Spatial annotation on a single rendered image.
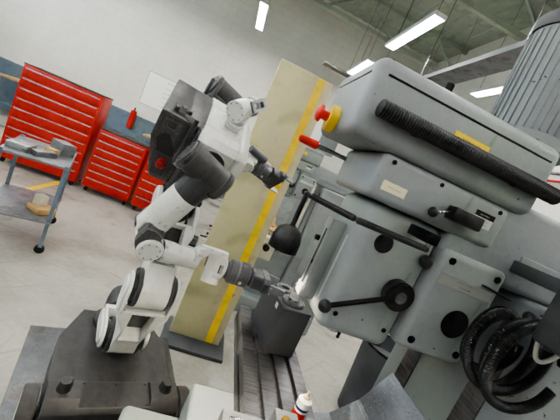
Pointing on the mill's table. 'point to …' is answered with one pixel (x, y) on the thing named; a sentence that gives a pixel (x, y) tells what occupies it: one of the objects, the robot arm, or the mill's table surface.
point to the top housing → (422, 90)
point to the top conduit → (467, 152)
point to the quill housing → (367, 269)
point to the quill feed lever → (394, 302)
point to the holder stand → (279, 322)
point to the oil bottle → (302, 406)
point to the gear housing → (418, 193)
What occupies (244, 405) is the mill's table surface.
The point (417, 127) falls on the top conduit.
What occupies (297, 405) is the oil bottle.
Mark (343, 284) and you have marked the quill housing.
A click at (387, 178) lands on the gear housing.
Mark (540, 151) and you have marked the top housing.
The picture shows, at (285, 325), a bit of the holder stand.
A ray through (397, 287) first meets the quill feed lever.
